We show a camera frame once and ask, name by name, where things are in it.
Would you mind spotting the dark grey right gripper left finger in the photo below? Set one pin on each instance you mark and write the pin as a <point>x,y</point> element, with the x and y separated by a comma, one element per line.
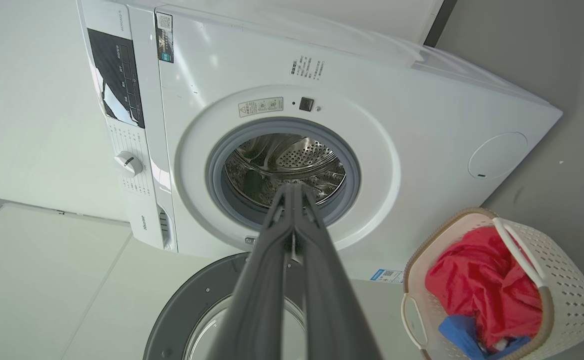
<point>256,310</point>

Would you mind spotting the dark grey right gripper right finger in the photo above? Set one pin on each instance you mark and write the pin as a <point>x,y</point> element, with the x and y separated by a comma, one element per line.
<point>332,315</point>

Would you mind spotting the black round washer door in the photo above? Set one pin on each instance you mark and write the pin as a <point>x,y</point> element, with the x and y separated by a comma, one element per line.
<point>181,310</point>

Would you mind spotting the grey rubber door gasket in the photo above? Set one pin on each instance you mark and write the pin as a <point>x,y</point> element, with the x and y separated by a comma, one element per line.
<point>216,170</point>

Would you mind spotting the steel washing drum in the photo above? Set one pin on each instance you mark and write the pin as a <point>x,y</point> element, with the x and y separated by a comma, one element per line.
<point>297,155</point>

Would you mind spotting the white front-load washing machine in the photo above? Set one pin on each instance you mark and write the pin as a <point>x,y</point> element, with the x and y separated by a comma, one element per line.
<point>422,125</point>

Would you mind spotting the black door lock socket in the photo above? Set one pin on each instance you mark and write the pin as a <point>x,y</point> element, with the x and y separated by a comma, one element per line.
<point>306,104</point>

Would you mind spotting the blue energy label sticker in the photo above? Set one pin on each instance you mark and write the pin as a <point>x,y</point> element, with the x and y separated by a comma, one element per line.
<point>387,276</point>

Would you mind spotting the blue garment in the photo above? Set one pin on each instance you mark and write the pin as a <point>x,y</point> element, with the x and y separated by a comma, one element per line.
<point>459,332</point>

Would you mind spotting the red garment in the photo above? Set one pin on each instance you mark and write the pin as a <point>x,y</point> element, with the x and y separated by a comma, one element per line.
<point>482,285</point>

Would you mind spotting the white control knob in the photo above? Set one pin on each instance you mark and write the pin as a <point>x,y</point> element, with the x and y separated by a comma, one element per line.
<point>128,163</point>

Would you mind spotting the white warning label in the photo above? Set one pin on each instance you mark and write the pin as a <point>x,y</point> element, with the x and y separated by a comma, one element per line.
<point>260,106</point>

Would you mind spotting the round white filter cover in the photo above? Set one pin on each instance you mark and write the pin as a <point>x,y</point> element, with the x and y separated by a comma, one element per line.
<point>497,155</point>

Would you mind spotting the white woven plastic laundry basket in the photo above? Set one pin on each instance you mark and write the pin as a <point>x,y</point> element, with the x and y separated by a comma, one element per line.
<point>567,300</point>

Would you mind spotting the printed text sticker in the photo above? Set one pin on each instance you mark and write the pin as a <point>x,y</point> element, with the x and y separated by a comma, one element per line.
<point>307,68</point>

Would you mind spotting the black control display panel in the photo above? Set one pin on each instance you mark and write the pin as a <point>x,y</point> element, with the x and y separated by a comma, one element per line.
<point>119,80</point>

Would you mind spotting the dark product sticker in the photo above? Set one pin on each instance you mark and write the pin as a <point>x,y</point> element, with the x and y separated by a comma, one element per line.
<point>164,37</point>

